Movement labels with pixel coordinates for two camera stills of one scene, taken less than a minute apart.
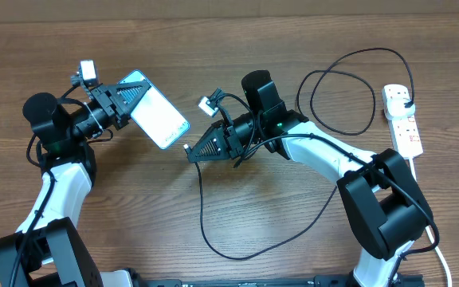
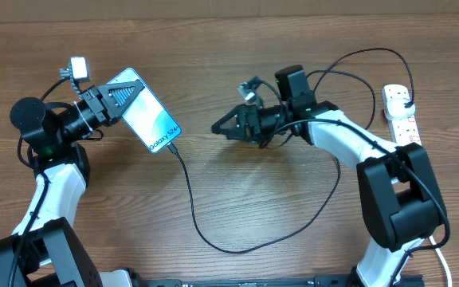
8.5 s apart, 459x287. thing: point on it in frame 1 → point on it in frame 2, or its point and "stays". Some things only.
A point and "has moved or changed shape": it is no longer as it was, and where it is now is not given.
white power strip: x=404 y=129 stays
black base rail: x=318 y=281 stays
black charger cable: x=233 y=257 → x=336 y=177
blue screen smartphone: x=156 y=116 has moved or changed shape
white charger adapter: x=400 y=107 stays
